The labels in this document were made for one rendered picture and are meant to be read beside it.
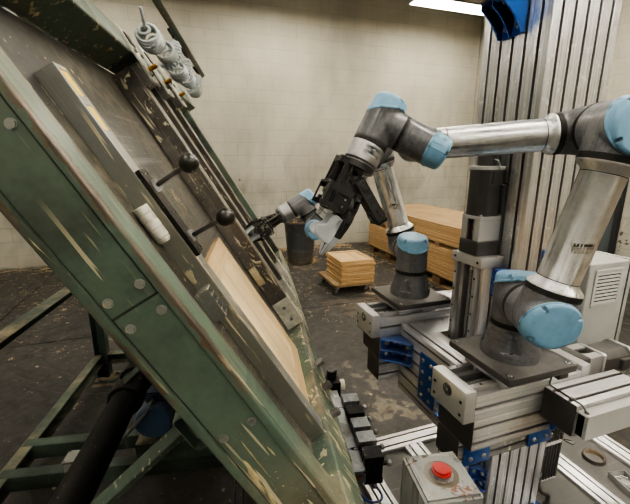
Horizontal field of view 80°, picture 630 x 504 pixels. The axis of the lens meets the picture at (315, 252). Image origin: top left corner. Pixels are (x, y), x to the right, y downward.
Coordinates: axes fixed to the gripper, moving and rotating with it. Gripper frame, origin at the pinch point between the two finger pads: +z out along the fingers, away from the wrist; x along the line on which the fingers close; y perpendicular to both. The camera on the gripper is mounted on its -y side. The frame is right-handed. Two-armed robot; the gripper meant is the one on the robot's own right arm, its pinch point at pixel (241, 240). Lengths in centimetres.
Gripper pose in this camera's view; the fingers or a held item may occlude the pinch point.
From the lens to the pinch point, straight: 158.8
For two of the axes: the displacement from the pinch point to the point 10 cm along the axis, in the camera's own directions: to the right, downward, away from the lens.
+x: 5.2, 8.1, 2.9
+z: -8.4, 5.4, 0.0
